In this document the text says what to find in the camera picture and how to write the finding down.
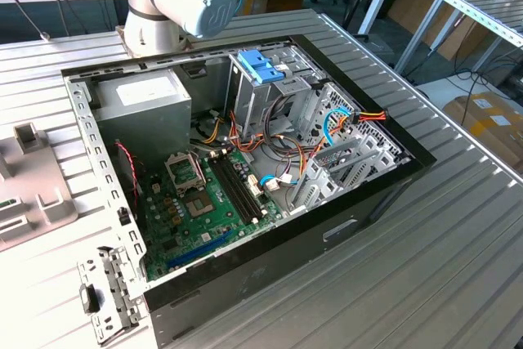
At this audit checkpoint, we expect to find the orange yellow power wire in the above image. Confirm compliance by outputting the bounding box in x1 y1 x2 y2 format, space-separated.
326 108 388 150

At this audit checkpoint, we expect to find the metal disk bay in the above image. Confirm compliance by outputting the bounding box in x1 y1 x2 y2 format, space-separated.
285 81 409 215

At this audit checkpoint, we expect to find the black RAM slot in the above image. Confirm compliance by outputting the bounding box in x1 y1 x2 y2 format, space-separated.
217 154 255 223
226 152 264 219
221 153 259 221
212 155 251 226

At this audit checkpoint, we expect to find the metal optical drive cage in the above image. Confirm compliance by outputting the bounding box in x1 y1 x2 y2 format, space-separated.
223 44 328 141

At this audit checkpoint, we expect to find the blue plastic drive latch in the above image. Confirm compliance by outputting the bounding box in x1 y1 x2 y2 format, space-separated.
236 49 285 85

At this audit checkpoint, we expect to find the CPU socket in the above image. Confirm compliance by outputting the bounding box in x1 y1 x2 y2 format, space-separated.
181 191 216 221

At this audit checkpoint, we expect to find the metal socket cover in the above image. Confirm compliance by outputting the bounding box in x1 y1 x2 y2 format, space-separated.
163 151 205 193

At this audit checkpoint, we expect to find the black open PC case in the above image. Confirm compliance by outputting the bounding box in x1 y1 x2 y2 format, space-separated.
60 33 438 349

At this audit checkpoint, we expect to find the blue expansion slot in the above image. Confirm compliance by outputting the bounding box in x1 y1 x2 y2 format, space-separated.
164 229 235 269

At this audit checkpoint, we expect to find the green motherboard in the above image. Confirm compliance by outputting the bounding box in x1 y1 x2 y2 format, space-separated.
141 148 287 283

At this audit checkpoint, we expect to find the grey power supply unit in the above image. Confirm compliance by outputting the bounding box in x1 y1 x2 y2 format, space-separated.
92 67 193 170

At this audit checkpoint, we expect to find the black case fan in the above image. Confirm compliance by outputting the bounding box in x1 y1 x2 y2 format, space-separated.
110 142 144 223

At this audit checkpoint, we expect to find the grey parts rack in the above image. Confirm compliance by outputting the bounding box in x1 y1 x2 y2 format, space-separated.
0 122 78 253

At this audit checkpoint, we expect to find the yellow brown cardboard box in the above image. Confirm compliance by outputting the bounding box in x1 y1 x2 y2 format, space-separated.
443 93 523 170

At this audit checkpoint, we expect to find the aluminium slat table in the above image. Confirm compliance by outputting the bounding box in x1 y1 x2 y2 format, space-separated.
394 0 523 76

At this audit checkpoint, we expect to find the coloured supply wire bundle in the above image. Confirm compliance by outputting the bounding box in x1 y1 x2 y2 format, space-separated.
190 110 328 186

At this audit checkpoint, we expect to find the blue wire white connector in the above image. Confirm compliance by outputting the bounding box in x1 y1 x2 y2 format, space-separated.
257 175 296 194

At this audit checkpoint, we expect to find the blue data wire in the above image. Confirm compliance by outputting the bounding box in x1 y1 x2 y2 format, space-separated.
322 107 353 146

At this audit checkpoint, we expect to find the red black fan wire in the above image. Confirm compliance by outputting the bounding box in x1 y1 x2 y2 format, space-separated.
114 140 146 203

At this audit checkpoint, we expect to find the metal card retention bracket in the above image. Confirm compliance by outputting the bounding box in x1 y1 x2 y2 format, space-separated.
76 245 149 346

